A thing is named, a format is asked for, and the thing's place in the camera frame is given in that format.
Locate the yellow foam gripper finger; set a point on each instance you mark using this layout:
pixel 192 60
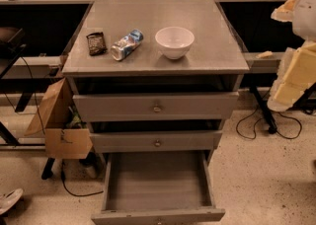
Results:
pixel 285 12
pixel 296 73

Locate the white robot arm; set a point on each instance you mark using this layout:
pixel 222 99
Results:
pixel 304 23

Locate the grey top drawer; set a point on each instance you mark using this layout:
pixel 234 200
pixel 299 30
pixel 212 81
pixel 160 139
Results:
pixel 170 106

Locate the grey wooden drawer cabinet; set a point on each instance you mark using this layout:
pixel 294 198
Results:
pixel 214 64

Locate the grey open bottom drawer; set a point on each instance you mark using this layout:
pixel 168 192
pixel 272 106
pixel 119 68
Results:
pixel 157 188

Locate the grey middle drawer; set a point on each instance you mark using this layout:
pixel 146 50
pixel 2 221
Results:
pixel 155 141

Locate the white ceramic bowl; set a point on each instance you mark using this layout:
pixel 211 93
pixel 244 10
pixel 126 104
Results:
pixel 174 42

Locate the dark snack packet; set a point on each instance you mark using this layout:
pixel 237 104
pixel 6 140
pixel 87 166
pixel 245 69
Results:
pixel 96 44

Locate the brown cardboard box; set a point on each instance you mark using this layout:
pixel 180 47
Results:
pixel 53 121

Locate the white sneaker shoe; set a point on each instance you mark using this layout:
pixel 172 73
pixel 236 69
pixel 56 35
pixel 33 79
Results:
pixel 8 200

